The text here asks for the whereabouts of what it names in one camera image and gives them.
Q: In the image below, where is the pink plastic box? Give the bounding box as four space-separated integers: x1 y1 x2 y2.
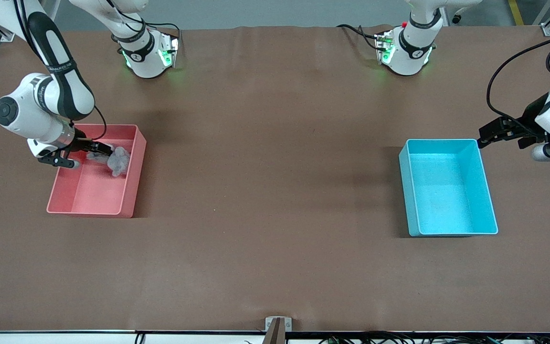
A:
46 123 147 219

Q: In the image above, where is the blue plastic box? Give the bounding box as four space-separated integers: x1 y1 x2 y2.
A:
398 139 499 237

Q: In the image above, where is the large table cover sheet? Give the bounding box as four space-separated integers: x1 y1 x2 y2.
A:
0 25 550 333

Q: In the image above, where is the black right base cable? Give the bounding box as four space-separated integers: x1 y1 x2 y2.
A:
151 21 182 48

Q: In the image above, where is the black base cable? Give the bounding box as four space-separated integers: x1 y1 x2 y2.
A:
151 21 182 48
336 23 381 51

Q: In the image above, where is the black left base cable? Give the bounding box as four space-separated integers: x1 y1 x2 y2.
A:
336 23 381 51

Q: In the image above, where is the grey metal bracket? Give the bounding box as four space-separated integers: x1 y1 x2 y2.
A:
265 316 293 344

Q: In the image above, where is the brown post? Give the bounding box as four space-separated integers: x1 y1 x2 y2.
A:
263 318 286 344

